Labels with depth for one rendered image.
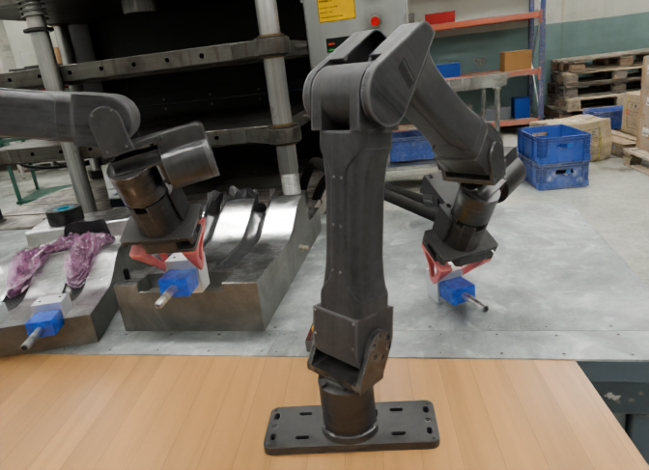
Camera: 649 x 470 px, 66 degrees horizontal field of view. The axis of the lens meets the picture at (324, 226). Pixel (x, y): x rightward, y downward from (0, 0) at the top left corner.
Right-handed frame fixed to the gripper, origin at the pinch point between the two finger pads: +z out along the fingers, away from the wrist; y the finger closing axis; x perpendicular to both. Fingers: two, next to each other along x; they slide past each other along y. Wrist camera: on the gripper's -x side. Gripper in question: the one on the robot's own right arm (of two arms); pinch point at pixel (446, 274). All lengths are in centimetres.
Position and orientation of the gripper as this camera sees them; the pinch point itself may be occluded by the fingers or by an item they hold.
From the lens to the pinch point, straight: 87.8
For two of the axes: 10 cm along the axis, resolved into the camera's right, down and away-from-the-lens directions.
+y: -9.3, 2.1, -3.0
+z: -0.7, 6.9, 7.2
